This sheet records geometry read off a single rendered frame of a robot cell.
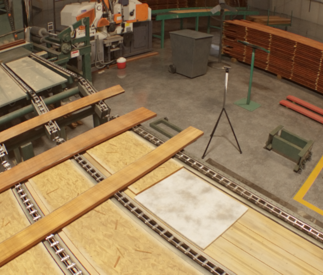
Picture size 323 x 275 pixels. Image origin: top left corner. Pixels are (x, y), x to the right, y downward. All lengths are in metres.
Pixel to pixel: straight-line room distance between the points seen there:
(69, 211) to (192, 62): 4.60
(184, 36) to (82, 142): 3.91
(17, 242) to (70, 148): 1.02
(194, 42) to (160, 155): 3.78
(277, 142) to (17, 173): 3.17
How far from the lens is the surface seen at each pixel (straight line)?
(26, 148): 2.86
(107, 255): 1.64
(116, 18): 6.76
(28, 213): 2.00
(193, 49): 5.78
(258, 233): 1.83
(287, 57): 6.87
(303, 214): 3.26
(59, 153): 2.36
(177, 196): 1.94
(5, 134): 2.76
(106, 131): 2.55
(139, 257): 1.62
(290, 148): 3.88
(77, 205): 1.87
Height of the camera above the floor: 2.18
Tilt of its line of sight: 32 degrees down
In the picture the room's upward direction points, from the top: 2 degrees clockwise
